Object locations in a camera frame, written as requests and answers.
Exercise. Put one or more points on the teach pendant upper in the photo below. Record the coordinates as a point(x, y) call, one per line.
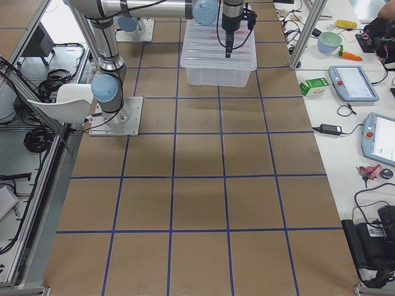
point(352, 84)

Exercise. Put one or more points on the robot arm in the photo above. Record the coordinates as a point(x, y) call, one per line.
point(131, 26)
point(107, 87)

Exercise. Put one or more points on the toy carrot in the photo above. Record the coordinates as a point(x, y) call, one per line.
point(348, 55)

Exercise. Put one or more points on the clear plastic box lid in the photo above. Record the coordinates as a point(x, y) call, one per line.
point(203, 48)

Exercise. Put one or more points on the black power adapter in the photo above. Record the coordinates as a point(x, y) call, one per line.
point(328, 129)

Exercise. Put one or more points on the yellow toy corn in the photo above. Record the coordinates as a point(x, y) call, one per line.
point(346, 24)

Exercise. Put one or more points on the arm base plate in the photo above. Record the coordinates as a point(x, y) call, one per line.
point(125, 123)
point(121, 37)

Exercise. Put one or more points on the green white carton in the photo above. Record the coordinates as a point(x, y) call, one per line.
point(313, 87)

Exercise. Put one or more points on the white chair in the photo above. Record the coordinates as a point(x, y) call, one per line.
point(73, 102)

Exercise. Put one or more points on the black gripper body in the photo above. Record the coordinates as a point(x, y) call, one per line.
point(229, 21)

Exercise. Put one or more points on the aluminium frame post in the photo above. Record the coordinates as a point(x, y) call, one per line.
point(310, 24)

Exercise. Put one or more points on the green blue bowl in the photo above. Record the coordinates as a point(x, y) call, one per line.
point(328, 42)

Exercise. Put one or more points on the teach pendant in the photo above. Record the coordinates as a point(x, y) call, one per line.
point(378, 138)
point(352, 84)

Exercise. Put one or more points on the teach pendant lower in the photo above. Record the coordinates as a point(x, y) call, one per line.
point(378, 138)

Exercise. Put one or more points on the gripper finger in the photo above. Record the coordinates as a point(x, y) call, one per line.
point(229, 41)

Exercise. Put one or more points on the clear plastic storage box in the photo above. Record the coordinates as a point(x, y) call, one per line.
point(217, 77)

